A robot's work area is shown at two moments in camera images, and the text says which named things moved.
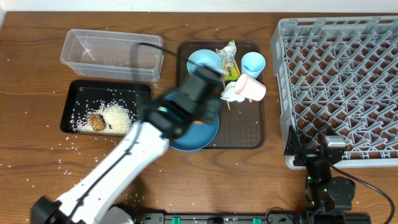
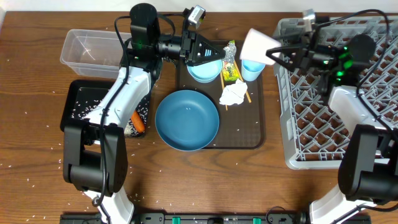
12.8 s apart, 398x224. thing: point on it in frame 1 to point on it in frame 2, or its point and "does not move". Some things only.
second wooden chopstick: (239, 74) does not move
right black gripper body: (306, 155) to (310, 58)
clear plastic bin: (114, 54) does not move
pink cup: (249, 87) to (256, 46)
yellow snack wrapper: (228, 55) does not move
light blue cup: (252, 63) does not move
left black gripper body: (216, 106) to (189, 48)
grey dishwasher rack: (341, 72) does not move
